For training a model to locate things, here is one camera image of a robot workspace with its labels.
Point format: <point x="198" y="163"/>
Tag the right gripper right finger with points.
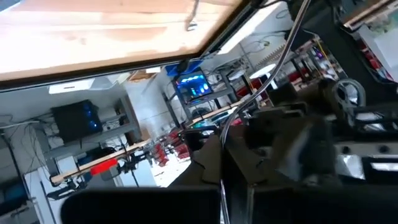
<point x="311" y="205"/>

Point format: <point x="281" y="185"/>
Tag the wooden pole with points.
<point x="130" y="149"/>

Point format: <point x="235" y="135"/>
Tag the black computer case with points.
<point x="74" y="121"/>

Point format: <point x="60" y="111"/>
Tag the blue plastic bin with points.
<point x="183" y="68"/>

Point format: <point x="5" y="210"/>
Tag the silver fork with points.
<point x="280" y="62"/>

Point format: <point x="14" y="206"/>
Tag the red clamp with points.
<point x="104" y="166"/>

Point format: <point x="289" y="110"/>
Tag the blue lit device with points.
<point x="194" y="85"/>

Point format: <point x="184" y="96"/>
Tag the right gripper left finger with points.
<point x="140" y="205"/>

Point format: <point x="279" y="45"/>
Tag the grey side table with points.
<point x="118" y="127"/>

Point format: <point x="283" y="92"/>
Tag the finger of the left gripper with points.
<point x="273" y="118"/>
<point x="304" y="149"/>

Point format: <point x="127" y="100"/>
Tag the silver spoon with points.
<point x="191" y="15"/>

